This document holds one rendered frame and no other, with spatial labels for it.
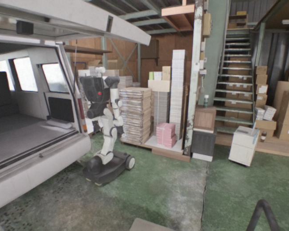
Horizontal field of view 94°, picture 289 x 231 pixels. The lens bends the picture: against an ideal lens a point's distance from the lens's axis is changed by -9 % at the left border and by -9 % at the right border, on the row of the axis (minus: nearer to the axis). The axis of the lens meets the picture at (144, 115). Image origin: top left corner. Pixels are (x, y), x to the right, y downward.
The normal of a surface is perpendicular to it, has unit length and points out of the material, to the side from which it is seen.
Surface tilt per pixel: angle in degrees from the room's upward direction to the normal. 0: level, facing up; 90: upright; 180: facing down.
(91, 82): 90
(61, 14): 106
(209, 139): 90
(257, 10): 90
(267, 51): 90
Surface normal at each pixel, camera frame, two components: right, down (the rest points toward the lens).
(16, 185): 0.87, 0.10
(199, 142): -0.44, 0.27
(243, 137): -0.69, 0.22
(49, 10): 0.84, 0.40
